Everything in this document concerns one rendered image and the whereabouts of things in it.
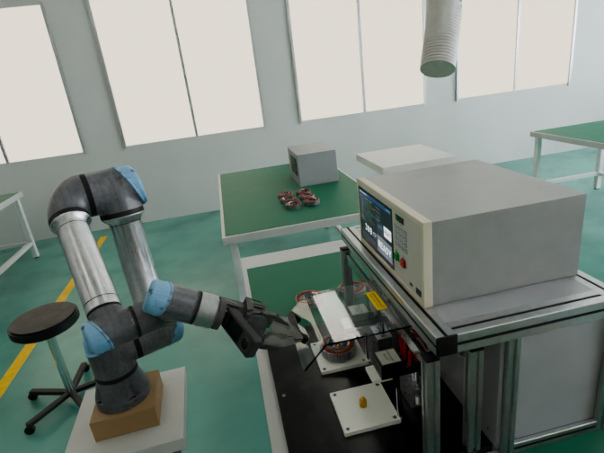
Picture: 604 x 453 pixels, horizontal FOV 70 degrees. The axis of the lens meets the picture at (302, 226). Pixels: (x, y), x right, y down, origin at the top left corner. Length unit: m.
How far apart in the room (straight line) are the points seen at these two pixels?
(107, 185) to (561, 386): 1.21
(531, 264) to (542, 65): 6.19
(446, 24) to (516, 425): 1.70
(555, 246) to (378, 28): 5.10
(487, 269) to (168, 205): 5.12
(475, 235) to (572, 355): 0.36
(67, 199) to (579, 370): 1.28
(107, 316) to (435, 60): 1.73
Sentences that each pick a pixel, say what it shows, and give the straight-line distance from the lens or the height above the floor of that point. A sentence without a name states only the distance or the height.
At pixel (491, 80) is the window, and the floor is 1.18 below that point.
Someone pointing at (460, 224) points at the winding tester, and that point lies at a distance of 0.97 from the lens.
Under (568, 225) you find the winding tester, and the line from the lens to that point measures 1.13.
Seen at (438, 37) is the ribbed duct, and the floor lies 1.70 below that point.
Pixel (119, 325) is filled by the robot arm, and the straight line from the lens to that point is 1.04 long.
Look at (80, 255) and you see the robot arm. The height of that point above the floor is 1.30.
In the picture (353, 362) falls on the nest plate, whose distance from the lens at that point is 1.39.
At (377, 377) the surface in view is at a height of 0.88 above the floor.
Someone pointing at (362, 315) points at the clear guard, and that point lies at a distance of 1.08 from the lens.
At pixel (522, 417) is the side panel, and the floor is 0.84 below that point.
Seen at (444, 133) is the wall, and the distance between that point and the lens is 6.47.
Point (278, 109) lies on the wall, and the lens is 5.67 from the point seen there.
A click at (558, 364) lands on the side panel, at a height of 0.96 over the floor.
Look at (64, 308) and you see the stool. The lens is 2.74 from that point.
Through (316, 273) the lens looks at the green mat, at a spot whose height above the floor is 0.75.
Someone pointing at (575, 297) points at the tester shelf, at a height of 1.12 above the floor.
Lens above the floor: 1.65
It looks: 20 degrees down
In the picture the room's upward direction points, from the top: 7 degrees counter-clockwise
